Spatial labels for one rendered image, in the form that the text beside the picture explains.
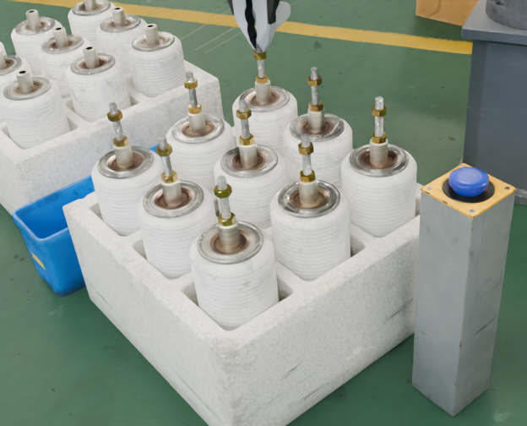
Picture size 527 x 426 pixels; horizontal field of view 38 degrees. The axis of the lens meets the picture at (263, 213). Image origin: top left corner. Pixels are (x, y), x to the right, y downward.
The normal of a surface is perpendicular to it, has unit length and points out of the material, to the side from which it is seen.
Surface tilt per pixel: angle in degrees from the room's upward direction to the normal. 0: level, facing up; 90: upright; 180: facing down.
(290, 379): 90
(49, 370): 0
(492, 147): 90
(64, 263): 92
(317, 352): 90
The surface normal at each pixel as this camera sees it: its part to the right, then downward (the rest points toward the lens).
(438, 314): -0.78, 0.43
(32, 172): 0.61, 0.44
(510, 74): -0.43, 0.57
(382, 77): -0.08, -0.80
